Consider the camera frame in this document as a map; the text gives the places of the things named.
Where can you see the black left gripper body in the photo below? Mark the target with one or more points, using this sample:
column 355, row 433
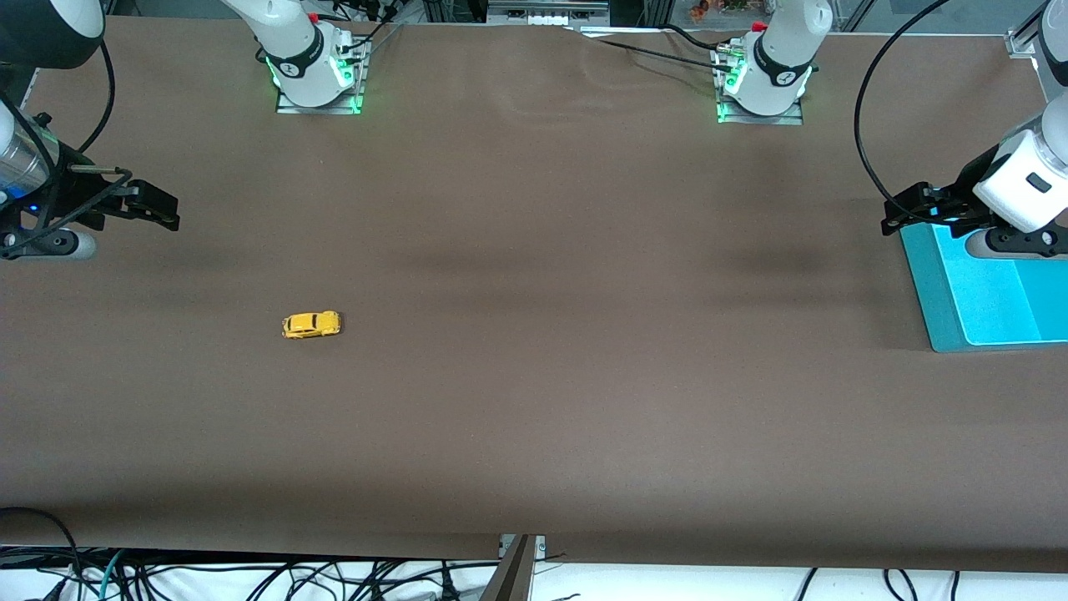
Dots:
column 959, row 196

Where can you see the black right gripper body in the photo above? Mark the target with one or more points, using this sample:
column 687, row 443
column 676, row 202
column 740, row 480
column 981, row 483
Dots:
column 73, row 194

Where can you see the yellow beetle toy car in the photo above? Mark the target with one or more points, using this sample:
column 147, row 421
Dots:
column 310, row 325

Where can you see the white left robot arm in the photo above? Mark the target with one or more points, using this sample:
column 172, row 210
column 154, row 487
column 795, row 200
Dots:
column 776, row 79

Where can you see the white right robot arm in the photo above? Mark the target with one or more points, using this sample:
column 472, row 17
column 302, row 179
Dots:
column 300, row 79

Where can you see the teal plastic bin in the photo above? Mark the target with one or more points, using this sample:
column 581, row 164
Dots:
column 1001, row 309

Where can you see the brown table cover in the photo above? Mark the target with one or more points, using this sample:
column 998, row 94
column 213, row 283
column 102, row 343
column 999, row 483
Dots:
column 534, row 334

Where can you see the grey background equipment box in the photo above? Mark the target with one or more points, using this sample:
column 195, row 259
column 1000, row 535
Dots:
column 551, row 8

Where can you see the aluminium frame corner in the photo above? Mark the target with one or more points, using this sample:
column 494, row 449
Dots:
column 1020, row 43

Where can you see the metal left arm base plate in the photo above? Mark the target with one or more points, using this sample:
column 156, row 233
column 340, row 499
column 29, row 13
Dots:
column 763, row 118

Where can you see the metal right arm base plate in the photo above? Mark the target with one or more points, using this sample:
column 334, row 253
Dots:
column 321, row 107

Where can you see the silver table edge bracket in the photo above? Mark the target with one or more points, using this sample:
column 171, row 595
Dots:
column 541, row 547

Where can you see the dark centre post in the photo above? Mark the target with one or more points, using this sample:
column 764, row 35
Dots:
column 513, row 580

